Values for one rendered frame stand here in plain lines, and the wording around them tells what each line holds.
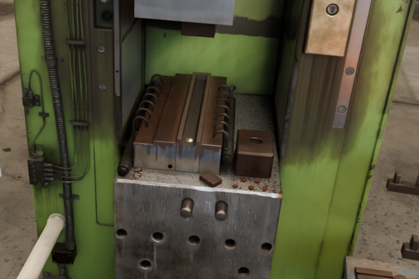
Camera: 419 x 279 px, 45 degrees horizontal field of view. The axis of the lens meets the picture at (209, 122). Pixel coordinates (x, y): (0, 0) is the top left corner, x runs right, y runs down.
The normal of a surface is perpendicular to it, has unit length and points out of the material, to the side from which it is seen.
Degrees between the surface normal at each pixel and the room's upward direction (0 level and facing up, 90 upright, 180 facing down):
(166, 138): 0
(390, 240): 0
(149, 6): 90
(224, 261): 90
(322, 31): 90
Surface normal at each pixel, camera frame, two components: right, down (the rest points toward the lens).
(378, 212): 0.07, -0.89
